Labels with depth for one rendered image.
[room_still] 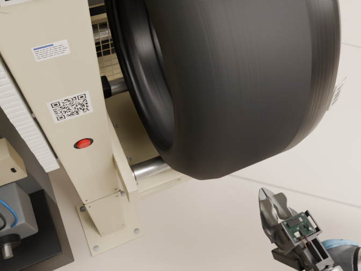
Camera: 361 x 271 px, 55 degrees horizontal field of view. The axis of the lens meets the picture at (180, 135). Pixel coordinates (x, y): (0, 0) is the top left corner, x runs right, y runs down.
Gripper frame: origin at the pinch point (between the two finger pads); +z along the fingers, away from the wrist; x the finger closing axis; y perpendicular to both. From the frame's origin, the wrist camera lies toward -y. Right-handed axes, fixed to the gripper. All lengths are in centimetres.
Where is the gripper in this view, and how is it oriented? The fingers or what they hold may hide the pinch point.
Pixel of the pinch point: (263, 194)
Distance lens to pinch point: 85.2
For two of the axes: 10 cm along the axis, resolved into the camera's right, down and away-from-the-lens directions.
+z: -4.2, -7.8, 4.7
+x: -9.1, 3.3, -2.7
